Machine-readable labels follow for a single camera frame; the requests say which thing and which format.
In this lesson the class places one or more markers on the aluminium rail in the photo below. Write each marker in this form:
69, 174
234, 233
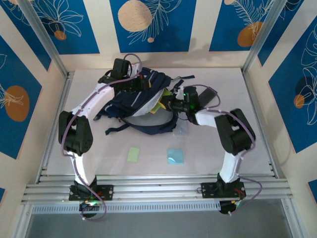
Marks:
260, 129
55, 119

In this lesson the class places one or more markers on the aluminium left frame post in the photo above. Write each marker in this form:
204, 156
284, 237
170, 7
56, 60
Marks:
44, 39

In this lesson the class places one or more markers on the aluminium left side rail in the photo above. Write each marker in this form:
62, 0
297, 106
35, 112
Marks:
55, 119

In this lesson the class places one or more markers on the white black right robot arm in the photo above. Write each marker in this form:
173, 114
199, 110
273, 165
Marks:
205, 117

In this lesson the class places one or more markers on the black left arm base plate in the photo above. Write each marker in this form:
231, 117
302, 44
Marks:
106, 192

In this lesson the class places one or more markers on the clear plastic bag of pens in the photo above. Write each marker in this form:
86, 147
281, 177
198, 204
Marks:
182, 127

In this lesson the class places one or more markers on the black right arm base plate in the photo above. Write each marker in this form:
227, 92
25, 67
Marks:
209, 189

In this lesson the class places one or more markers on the aluminium right side rail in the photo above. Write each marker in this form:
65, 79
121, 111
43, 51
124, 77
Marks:
260, 129

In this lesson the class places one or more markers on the aluminium front frame rails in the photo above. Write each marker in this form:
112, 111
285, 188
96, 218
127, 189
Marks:
158, 188

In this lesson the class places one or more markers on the aluminium frame post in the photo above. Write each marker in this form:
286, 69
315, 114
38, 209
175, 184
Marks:
44, 39
262, 37

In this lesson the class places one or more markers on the navy blue student backpack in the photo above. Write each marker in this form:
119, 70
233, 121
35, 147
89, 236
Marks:
133, 99

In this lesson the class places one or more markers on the aluminium right frame post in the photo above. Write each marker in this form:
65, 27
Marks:
262, 37

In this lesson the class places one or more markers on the green sticky note pad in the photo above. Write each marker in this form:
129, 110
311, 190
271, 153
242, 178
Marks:
133, 155

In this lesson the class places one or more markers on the blue sticky note pad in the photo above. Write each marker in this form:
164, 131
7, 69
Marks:
175, 156

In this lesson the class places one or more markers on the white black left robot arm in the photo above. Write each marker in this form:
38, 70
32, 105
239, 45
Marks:
99, 96

